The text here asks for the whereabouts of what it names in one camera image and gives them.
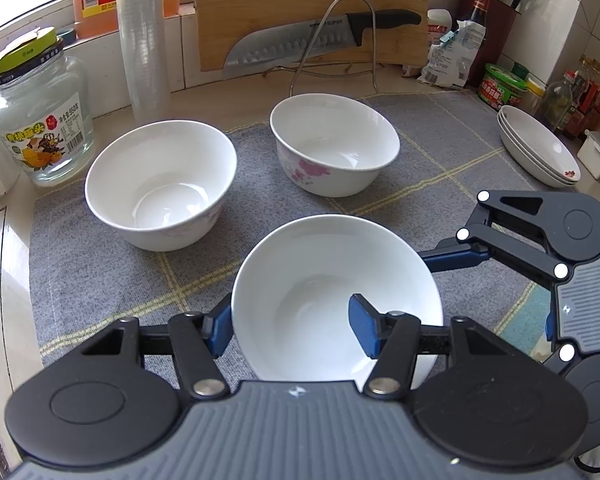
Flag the grey and teal dish mat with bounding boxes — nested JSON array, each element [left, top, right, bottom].
[[27, 91, 556, 396]]

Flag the yellow bottle white cap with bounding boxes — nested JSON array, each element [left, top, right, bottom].
[[525, 77, 548, 116]]

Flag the orange and white food bag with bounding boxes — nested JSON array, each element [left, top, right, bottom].
[[426, 9, 456, 46]]

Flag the clear glass bottle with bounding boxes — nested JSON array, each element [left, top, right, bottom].
[[542, 80, 576, 133]]

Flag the brown knife block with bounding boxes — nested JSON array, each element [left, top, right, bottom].
[[455, 0, 518, 93]]

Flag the white plastic container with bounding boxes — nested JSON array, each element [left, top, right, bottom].
[[577, 129, 600, 180]]

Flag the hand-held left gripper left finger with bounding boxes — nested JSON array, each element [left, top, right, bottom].
[[77, 294, 233, 400]]

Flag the sauce jar green lid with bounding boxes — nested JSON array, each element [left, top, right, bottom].
[[477, 62, 528, 111]]

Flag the white plate fruit print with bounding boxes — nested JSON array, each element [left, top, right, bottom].
[[499, 105, 582, 182], [497, 115, 578, 189], [498, 110, 581, 185]]

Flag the white bowl pink flowers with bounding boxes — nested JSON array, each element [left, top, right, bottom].
[[231, 214, 444, 383], [270, 92, 401, 198], [85, 120, 238, 252]]

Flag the dark soy sauce bottle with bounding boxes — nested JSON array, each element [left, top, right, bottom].
[[462, 0, 498, 88]]

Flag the metal wire rack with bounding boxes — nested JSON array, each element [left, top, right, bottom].
[[261, 0, 386, 97]]

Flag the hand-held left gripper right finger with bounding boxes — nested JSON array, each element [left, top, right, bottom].
[[348, 294, 518, 400]]

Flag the white printed food bag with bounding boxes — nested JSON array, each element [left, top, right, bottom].
[[420, 19, 487, 92]]

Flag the wooden cutting board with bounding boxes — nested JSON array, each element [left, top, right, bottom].
[[194, 0, 428, 73]]

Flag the glass jar green lid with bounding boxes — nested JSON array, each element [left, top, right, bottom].
[[0, 27, 96, 188]]

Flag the red seasoning box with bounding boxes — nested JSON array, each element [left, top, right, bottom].
[[565, 67, 600, 138]]

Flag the santoku knife black handle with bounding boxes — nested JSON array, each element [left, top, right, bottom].
[[222, 9, 423, 80]]

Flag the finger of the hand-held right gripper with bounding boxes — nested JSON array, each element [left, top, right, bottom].
[[420, 189, 571, 281], [544, 305, 576, 363]]

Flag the plastic wrap roll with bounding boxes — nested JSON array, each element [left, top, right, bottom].
[[116, 0, 173, 123]]

